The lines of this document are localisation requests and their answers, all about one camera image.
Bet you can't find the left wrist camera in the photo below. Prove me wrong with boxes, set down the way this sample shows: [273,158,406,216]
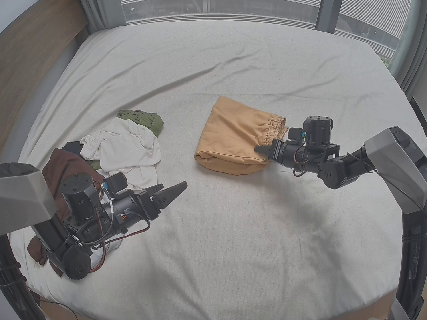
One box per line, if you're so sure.
[102,173,129,197]

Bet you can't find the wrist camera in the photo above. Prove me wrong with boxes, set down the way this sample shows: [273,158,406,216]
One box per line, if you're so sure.
[287,127,307,145]
[102,173,129,197]

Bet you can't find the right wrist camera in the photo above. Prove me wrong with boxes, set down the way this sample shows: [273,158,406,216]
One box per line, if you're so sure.
[287,127,307,145]

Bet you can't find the olive green garment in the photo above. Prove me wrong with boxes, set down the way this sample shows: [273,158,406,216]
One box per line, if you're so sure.
[86,109,165,171]

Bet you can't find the cream white garment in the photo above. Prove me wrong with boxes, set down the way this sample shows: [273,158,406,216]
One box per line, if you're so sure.
[80,117,163,187]

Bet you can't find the grey-green curtain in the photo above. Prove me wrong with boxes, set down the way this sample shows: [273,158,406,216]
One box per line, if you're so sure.
[62,0,129,36]
[387,0,427,94]

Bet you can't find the window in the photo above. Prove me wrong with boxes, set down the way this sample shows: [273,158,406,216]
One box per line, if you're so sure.
[115,0,414,59]

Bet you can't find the bed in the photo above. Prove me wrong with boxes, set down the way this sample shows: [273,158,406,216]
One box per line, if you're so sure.
[0,0,427,320]

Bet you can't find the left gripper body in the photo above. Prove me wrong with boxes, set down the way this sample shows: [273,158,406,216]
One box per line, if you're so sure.
[110,190,161,228]

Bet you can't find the dark brown garment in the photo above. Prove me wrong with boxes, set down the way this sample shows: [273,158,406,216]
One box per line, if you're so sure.
[27,148,105,276]

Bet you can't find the tan shorts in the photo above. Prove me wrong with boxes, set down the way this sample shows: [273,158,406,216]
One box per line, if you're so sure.
[194,95,289,176]

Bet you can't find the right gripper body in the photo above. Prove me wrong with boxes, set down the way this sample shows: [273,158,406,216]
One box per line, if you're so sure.
[268,139,308,171]

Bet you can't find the black garment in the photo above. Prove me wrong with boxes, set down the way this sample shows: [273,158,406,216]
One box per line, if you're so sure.
[62,141,85,157]

